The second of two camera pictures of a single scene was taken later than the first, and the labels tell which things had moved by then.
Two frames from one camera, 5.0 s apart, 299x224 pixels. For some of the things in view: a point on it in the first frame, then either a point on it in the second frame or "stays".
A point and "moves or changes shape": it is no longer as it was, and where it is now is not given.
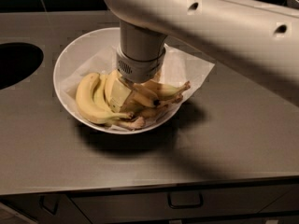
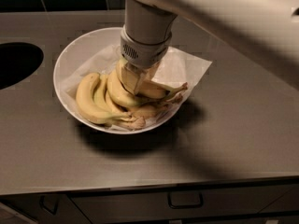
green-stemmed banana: [144, 95] moves or changes shape
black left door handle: [49, 202] stays
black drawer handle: [180, 200] stays
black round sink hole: [18, 61] stays
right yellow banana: [163, 91] stays
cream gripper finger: [120, 96] to [130, 77]
